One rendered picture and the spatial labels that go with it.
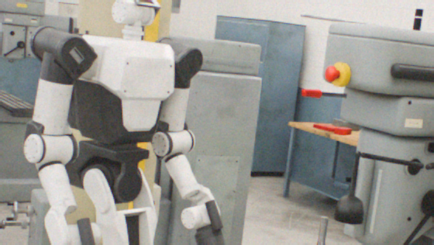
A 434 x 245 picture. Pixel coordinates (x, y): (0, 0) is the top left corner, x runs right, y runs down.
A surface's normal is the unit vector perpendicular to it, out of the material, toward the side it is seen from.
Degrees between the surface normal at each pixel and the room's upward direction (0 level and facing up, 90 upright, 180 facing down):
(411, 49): 90
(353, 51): 90
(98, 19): 90
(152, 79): 90
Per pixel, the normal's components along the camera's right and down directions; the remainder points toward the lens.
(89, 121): -0.64, 0.24
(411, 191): 0.54, 0.21
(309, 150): -0.83, -0.01
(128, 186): 0.77, 0.20
